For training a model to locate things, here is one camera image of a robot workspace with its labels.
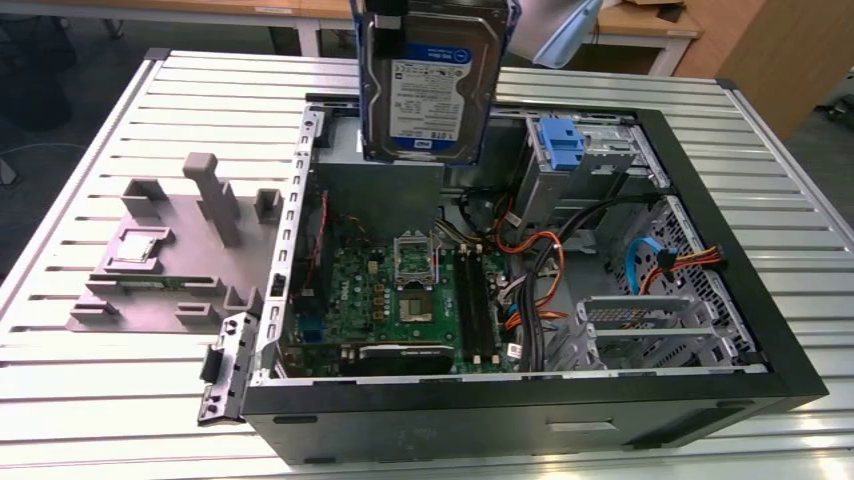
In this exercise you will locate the grey power supply unit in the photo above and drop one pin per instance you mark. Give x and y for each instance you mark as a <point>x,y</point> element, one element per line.
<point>380,200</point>

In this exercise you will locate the blue expansion slot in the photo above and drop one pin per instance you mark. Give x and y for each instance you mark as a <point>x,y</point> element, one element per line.
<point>312,330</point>

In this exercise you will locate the hard disk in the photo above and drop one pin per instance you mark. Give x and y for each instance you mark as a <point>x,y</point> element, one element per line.
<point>433,100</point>

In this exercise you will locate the grey metal drive cage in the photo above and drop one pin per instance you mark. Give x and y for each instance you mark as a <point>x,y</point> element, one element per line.
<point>567,190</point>

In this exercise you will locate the wooden desk white frame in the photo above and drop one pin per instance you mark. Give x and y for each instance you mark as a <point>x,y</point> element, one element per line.
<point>200,9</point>
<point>653,25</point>

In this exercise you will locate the brown wooden cabinet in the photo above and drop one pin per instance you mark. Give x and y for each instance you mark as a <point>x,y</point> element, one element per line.
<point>787,50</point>

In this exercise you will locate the black table corner cap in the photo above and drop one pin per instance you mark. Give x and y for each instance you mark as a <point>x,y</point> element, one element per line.
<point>728,83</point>
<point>156,54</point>

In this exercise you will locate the grey parts rack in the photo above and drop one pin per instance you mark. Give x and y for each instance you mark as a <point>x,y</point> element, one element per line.
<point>193,265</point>

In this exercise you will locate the black PC case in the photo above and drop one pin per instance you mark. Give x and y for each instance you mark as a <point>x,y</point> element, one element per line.
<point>467,425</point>

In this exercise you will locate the green motherboard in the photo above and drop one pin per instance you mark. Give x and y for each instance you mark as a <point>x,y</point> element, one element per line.
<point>360,295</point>

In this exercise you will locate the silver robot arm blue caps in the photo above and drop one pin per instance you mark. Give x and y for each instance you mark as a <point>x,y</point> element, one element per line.
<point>567,35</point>

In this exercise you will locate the grey card retainer bracket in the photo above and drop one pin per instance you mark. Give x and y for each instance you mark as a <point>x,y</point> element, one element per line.
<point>229,360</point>

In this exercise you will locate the silver CPU chip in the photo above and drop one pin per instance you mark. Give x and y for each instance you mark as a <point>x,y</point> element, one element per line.
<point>136,248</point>

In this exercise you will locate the grey metal disk bay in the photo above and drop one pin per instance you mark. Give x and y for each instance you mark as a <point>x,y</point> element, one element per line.
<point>660,305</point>

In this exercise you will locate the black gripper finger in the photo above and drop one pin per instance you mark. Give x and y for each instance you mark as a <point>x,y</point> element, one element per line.
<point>387,40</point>

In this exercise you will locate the green RAM stick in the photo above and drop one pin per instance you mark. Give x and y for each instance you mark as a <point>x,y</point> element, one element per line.
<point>160,285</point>

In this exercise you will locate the CPU socket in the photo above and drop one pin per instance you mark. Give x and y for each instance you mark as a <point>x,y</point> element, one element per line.
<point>420,307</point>

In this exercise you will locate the black graphics card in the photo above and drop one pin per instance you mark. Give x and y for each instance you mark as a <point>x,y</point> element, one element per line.
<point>400,357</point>

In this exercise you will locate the black RAM slot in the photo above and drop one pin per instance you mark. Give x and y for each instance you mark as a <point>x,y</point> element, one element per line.
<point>468,300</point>

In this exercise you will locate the blue plastic drive latch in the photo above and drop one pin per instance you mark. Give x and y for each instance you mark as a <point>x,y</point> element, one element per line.
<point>560,145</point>

